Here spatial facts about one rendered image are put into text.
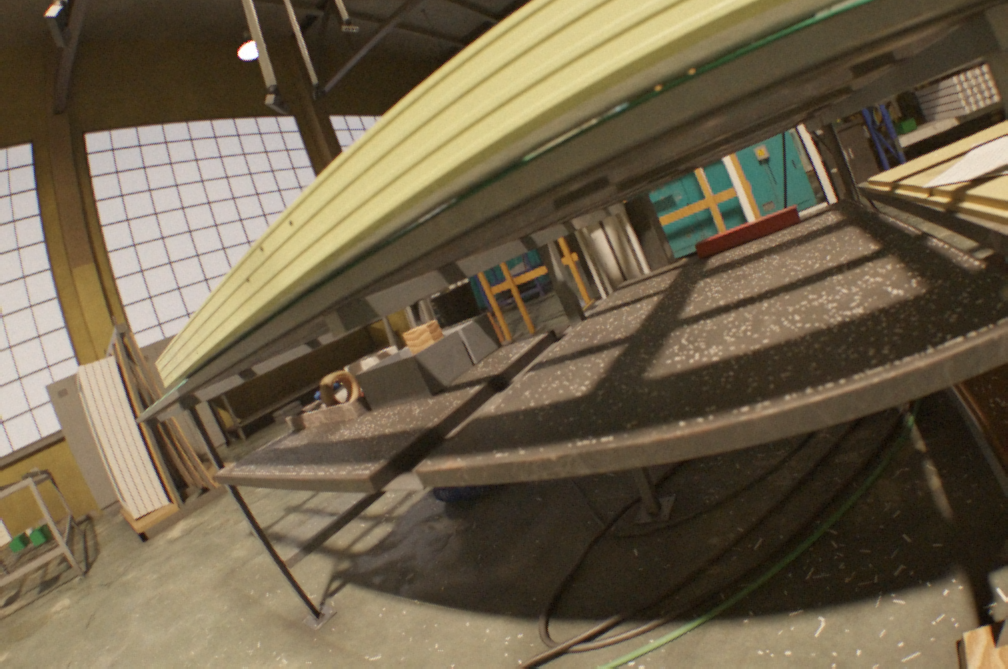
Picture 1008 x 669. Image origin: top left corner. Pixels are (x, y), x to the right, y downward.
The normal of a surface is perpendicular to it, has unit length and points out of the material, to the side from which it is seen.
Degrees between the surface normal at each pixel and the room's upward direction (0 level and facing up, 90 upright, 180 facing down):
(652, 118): 90
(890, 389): 90
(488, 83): 90
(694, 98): 90
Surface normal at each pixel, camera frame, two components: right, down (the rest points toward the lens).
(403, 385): -0.49, 0.26
